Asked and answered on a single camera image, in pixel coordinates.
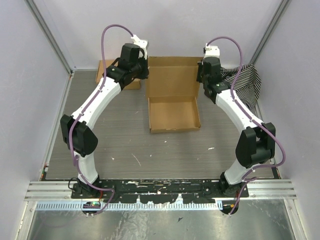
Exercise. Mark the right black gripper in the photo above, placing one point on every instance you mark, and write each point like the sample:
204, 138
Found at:
199, 79

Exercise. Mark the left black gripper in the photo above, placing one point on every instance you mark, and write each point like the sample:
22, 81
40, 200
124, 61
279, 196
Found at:
144, 74

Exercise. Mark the brown cardboard box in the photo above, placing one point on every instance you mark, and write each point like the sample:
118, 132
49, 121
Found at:
134, 85
171, 90

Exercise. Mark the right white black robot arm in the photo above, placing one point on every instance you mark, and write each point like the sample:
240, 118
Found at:
255, 145

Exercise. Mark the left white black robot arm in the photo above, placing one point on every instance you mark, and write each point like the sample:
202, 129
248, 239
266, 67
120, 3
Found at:
77, 128

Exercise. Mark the folded brown cardboard box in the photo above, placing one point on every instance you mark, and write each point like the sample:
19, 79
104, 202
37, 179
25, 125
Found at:
134, 85

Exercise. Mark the striped black white cloth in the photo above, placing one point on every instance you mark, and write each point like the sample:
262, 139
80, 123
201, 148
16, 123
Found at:
248, 85

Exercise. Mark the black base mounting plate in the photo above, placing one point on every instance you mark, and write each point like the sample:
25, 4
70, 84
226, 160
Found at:
157, 191

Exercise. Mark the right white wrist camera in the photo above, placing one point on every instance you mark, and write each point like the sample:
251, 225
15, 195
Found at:
211, 51

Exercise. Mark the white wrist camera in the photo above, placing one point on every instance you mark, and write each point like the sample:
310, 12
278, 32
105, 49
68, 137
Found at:
211, 51
142, 43

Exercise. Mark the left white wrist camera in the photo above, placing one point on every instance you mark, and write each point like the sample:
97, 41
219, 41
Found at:
142, 43

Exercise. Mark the left aluminium corner post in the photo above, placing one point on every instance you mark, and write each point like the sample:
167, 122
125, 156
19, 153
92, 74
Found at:
48, 34

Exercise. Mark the aluminium corner post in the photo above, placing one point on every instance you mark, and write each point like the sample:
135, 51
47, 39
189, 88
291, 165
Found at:
48, 34
272, 25

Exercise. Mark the right aluminium corner post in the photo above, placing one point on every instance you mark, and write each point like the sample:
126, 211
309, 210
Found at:
272, 25

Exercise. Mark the aluminium front rail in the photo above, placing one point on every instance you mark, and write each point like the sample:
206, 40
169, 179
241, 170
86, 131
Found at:
260, 189

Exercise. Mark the white slotted cable duct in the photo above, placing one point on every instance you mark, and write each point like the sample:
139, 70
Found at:
95, 206

